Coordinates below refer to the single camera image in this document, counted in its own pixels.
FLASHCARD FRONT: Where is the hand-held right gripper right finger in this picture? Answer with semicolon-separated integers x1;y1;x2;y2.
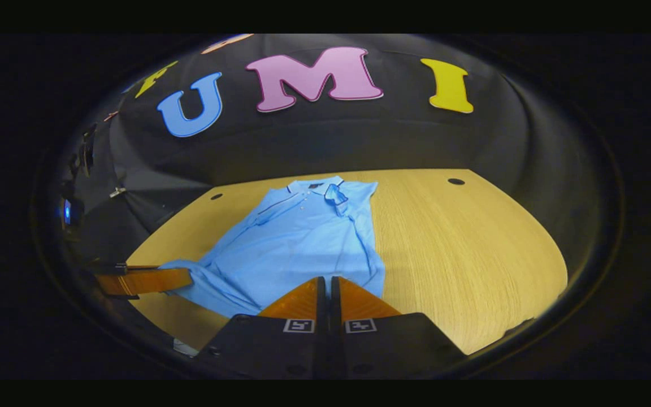
330;276;467;379

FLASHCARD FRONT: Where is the black backdrop cloth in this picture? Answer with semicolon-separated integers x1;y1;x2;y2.
49;34;609;266

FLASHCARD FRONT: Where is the dark device with blue light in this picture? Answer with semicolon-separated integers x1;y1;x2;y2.
60;195;85;228

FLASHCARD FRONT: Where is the light blue T-shirt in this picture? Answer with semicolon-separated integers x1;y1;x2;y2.
159;175;387;318

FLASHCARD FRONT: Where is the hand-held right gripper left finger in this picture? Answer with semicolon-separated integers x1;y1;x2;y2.
196;276;327;379

